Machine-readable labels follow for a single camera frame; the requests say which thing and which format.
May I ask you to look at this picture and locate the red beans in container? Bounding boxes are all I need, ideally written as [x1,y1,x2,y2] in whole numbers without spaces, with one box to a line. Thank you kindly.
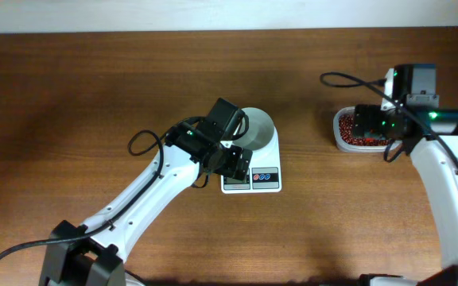
[339,114,389,146]

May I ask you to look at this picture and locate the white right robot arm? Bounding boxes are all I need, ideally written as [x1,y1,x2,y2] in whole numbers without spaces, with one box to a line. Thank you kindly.
[353,105,458,285]

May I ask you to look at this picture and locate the white round bowl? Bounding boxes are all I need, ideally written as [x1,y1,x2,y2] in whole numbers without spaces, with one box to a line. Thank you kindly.
[234,107,274,151]

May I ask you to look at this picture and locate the white digital kitchen scale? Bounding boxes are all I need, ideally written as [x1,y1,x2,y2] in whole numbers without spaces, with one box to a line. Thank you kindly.
[220,127,282,194]

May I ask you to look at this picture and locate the clear plastic bean container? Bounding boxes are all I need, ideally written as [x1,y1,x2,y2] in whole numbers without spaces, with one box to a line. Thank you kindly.
[333,106,390,153]

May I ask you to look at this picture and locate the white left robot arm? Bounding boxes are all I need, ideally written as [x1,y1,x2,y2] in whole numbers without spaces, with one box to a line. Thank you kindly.
[39,118,252,285]

